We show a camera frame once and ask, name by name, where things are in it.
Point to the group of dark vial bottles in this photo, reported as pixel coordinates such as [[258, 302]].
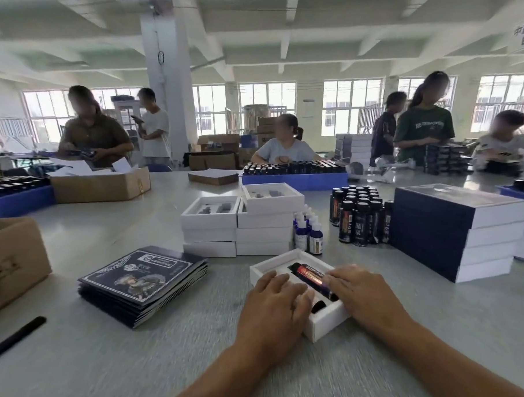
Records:
[[358, 218]]

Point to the black pen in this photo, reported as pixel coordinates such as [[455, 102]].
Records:
[[18, 336]]

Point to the empty brown cardboard box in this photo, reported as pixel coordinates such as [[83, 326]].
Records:
[[13, 259]]

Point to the white handheld tool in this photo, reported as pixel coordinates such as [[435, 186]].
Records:
[[384, 168]]

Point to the pile of small navy boxes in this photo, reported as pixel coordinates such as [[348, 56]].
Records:
[[446, 158]]

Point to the person's right fingers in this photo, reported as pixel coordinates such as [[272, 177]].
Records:
[[341, 281]]

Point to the hanging white sign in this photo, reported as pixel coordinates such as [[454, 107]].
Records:
[[523, 35]]

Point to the cluster of blue dropper bottles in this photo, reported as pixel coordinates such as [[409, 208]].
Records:
[[309, 233]]

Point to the person's right forearm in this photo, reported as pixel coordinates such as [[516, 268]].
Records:
[[442, 361]]

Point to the navy lidded gift box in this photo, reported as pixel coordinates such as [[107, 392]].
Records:
[[457, 203], [429, 247], [425, 265], [432, 227]]

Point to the cardboard box with papers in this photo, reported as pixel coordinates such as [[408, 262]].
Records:
[[101, 186]]

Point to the blue chair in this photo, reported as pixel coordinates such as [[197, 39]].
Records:
[[159, 167]]

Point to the person's left hand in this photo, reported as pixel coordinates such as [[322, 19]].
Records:
[[271, 308]]

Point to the white standing air conditioner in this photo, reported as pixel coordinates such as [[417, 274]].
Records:
[[309, 116]]

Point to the pile of brown shipping cartons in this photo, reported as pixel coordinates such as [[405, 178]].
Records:
[[219, 152]]

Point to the person's left thumb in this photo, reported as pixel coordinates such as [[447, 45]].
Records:
[[306, 306]]

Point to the stack of dark blue booklets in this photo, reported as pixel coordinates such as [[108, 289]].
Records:
[[140, 284]]

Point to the white insert box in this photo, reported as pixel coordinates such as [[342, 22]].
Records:
[[328, 321]]

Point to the person's left forearm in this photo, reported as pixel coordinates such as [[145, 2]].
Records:
[[218, 380]]

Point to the tall stack of white cartons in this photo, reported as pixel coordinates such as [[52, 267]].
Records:
[[353, 149]]

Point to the dark red-label vial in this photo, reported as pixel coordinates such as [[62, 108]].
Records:
[[308, 275]]

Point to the stack of white gift boxes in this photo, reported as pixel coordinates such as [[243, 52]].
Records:
[[263, 230]]

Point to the blue tray of dark bottles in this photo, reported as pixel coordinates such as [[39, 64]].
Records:
[[15, 200], [519, 191], [295, 177]]

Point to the flat brown carton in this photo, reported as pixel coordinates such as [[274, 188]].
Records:
[[213, 176]]

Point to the person's right hand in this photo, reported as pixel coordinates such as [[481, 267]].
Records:
[[370, 295]]

